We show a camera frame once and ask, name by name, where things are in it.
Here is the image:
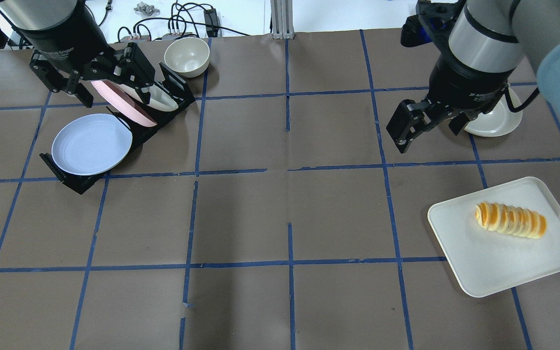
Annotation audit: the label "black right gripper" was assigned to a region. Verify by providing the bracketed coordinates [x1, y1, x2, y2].
[386, 57, 511, 154]

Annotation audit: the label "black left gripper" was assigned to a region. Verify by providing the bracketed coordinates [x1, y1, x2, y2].
[29, 29, 155, 108]

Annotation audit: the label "blue plate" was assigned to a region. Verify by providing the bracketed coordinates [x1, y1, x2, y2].
[51, 113, 133, 176]

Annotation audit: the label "striped yellow bread roll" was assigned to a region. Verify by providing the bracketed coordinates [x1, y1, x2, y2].
[474, 202, 547, 239]

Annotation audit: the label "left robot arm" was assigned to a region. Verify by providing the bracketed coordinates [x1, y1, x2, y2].
[0, 0, 155, 108]

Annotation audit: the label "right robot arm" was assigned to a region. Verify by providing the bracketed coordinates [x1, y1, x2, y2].
[386, 0, 560, 153]

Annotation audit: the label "pink plate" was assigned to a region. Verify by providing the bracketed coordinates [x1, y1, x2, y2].
[91, 80, 158, 128]

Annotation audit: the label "white plate in rack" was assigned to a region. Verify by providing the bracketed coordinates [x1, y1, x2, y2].
[119, 85, 178, 112]

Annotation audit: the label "white shallow bowl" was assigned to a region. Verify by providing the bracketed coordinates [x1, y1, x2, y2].
[464, 94, 523, 138]

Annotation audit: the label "black dish rack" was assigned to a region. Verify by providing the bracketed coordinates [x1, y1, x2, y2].
[40, 62, 195, 194]

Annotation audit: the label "grey metal clamp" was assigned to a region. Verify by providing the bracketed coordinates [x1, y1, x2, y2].
[133, 1, 160, 17]

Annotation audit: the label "cream bowl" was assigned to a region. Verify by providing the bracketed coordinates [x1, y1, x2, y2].
[163, 37, 210, 78]

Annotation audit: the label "black power adapter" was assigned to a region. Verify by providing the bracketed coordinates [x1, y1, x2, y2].
[204, 8, 220, 37]

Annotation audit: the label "cream rectangular tray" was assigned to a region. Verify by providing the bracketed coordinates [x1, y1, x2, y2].
[427, 176, 560, 298]

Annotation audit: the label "black cables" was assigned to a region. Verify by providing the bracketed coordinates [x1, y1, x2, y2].
[86, 1, 251, 44]

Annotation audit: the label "aluminium frame post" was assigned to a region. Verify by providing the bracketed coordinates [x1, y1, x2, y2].
[270, 0, 295, 40]

